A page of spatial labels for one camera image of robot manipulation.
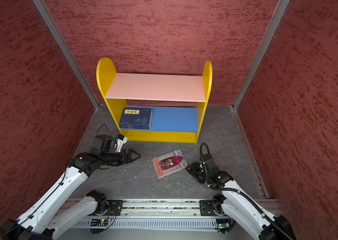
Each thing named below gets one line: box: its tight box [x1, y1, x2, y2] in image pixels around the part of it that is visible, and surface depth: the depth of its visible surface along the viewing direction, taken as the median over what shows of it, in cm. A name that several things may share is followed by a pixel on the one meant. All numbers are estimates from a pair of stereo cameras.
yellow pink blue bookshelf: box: [96, 57, 213, 143], surface depth 78 cm
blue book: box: [119, 107, 153, 130], surface depth 91 cm
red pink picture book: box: [152, 149, 189, 179], surface depth 91 cm
